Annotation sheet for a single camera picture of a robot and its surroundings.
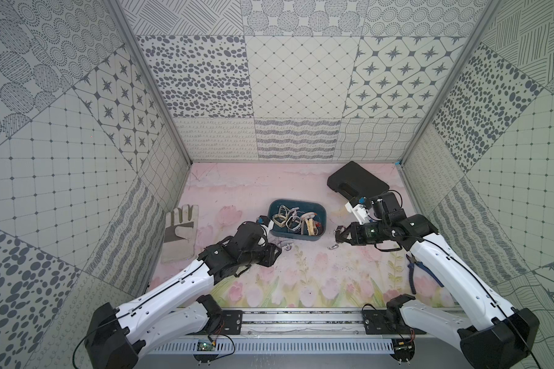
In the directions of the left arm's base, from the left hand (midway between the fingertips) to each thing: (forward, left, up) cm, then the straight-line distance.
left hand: (283, 253), depth 74 cm
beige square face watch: (+16, -11, -11) cm, 22 cm away
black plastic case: (+40, -32, -10) cm, 52 cm away
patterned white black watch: (+18, -4, -12) cm, 23 cm away
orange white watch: (+23, -10, -13) cm, 28 cm away
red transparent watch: (+18, -14, -13) cm, 26 cm away
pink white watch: (+25, -4, -13) cm, 28 cm away
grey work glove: (+14, +44, -14) cm, 49 cm away
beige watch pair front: (+20, +2, -11) cm, 23 cm away
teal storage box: (+14, 0, -13) cm, 19 cm away
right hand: (+4, -19, +3) cm, 20 cm away
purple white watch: (+10, -2, -13) cm, 17 cm away
